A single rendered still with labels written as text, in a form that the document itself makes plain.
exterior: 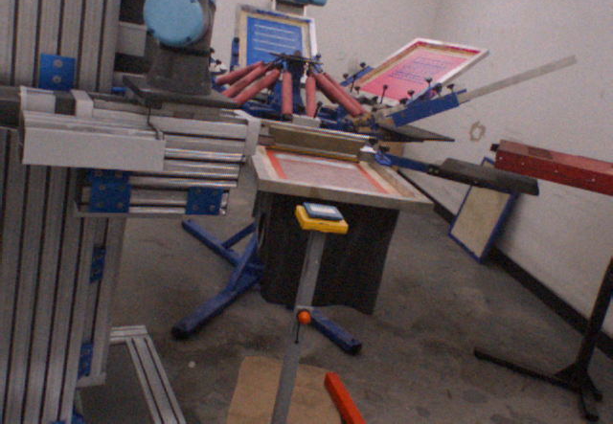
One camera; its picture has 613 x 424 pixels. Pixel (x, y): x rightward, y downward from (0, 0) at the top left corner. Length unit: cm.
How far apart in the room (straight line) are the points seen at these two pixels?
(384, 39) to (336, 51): 55
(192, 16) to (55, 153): 38
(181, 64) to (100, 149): 28
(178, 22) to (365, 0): 553
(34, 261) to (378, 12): 554
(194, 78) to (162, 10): 21
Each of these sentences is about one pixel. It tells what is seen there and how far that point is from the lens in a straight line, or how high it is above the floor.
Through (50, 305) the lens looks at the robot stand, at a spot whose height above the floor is 63.
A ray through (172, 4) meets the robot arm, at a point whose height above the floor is 144.
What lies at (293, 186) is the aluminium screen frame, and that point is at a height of 98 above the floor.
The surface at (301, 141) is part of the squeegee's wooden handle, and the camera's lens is 239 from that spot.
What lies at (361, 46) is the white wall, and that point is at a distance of 670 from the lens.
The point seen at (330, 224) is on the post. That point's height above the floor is 95.
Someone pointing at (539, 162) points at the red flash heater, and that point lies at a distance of 282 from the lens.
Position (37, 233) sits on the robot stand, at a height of 83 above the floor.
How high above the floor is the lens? 144
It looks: 14 degrees down
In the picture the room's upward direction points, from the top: 11 degrees clockwise
